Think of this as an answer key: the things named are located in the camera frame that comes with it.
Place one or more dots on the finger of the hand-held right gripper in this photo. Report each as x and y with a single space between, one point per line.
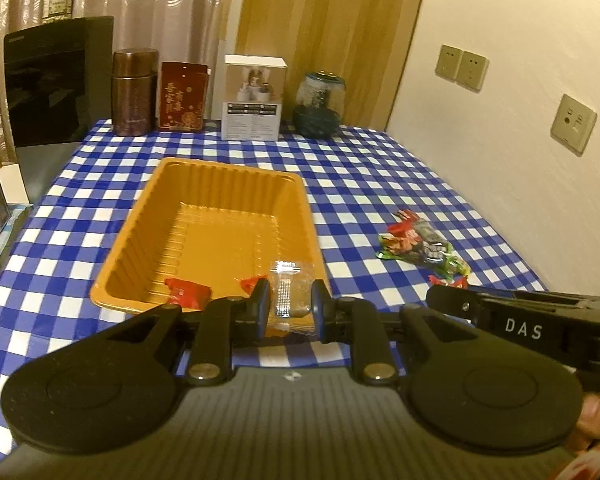
450 300

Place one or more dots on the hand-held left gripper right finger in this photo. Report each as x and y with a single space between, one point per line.
320 310

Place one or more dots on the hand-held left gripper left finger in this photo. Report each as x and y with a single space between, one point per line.
261 305

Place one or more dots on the red twisted candy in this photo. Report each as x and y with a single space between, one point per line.
447 281

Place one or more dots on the small red candy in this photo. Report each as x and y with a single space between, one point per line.
250 282

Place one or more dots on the clear candy packet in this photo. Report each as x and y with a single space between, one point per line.
291 295

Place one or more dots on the dark clear snack packet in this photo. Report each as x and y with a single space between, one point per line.
430 240

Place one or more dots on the red candy packet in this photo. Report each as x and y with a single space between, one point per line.
187 292

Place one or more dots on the green red snack packet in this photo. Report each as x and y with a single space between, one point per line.
394 246

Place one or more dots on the orange plastic tray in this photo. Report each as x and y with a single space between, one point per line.
215 225

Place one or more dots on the blue white checkered tablecloth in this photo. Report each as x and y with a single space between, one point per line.
370 180

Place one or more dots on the glass jar dark green base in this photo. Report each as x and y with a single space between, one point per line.
319 110

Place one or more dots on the white product box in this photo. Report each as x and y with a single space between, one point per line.
254 105

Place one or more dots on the red gold patterned box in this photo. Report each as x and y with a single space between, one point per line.
182 97

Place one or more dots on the brown metal canister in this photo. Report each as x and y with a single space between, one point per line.
135 95

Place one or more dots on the light blue flat box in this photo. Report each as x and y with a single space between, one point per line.
7 235

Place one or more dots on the small white box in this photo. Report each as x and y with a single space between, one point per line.
14 185

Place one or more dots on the black appliance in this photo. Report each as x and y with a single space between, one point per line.
50 90

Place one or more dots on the sheer patterned curtain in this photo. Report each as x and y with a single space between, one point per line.
170 5

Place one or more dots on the jar with yellow lid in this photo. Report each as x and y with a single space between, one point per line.
58 2

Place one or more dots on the beige wall socket plate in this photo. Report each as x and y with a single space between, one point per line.
574 124

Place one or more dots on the beige wall power outlet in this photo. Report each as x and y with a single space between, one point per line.
447 62
472 71

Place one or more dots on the wooden wall panel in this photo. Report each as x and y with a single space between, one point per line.
325 20

